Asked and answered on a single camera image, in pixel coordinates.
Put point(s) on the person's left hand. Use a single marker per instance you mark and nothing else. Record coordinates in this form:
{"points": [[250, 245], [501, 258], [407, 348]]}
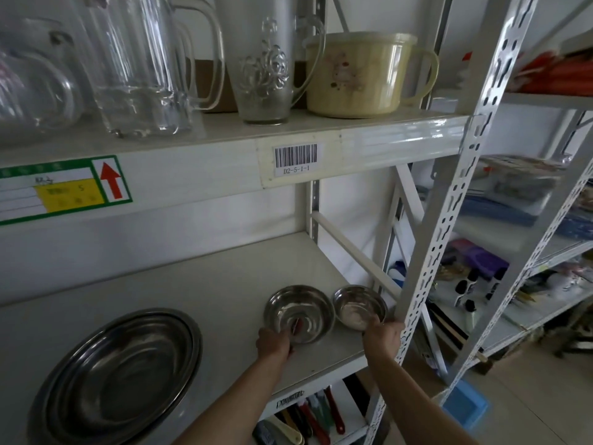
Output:
{"points": [[273, 343]]}

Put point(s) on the person's right hand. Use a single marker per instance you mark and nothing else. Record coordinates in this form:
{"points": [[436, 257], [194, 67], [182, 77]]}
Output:
{"points": [[382, 342]]}

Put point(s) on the person's left fingers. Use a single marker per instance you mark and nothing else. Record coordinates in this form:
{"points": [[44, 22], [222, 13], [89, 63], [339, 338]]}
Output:
{"points": [[289, 343]]}

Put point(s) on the person's right fingers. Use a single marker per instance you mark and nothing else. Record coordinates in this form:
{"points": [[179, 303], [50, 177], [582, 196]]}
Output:
{"points": [[393, 326]]}

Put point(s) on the small steel bowl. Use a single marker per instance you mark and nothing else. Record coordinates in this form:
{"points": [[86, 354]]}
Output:
{"points": [[356, 310], [310, 310]]}

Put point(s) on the person's left forearm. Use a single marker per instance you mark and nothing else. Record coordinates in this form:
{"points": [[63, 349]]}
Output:
{"points": [[222, 403]]}

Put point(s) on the person's right forearm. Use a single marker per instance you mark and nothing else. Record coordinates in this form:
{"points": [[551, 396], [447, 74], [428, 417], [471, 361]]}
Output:
{"points": [[412, 403]]}

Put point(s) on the white bottle with blue cap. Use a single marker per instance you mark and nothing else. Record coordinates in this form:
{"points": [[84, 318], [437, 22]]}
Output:
{"points": [[397, 275]]}

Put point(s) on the black and white bottles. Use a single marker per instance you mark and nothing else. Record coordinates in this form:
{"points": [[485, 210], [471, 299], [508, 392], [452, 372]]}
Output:
{"points": [[477, 287]]}

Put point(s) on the blue plastic basket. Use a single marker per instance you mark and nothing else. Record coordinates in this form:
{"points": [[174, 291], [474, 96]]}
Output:
{"points": [[465, 405]]}

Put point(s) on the purple box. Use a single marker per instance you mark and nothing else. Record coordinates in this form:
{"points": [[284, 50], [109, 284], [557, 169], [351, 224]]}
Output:
{"points": [[484, 261]]}

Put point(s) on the blue flat packets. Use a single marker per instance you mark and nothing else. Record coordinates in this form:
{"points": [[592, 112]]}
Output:
{"points": [[495, 209]]}

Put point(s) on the large steel basin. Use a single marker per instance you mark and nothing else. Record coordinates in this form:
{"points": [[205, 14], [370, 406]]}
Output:
{"points": [[116, 380]]}

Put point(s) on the white barcode label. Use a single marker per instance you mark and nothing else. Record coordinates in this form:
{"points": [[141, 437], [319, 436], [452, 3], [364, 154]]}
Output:
{"points": [[296, 159]]}

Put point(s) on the clear plastic packaged goods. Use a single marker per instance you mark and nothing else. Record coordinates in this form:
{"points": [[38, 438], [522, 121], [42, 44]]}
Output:
{"points": [[523, 185]]}

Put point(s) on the white metal shelving unit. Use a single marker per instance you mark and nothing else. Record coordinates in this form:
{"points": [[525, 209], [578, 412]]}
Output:
{"points": [[231, 138]]}

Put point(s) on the beige lidded plastic mug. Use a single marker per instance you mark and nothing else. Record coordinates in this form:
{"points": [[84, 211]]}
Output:
{"points": [[356, 78]]}

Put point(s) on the green label with red arrow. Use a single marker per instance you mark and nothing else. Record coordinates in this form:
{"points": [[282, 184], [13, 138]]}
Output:
{"points": [[65, 189]]}

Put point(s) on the grey metal shelving unit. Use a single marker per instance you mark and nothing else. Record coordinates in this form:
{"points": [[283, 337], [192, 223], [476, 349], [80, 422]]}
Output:
{"points": [[546, 100]]}

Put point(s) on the embossed flower glass pitcher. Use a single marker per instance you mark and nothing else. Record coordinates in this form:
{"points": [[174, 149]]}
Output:
{"points": [[264, 60]]}

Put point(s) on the orange red packets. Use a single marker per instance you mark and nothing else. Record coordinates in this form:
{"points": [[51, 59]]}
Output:
{"points": [[556, 71]]}

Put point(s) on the clear glass pitcher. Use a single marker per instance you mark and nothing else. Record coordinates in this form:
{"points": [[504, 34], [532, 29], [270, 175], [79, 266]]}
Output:
{"points": [[134, 64]]}

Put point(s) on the round clear glass jug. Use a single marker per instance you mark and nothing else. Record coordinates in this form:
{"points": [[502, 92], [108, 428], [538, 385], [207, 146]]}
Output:
{"points": [[32, 83]]}

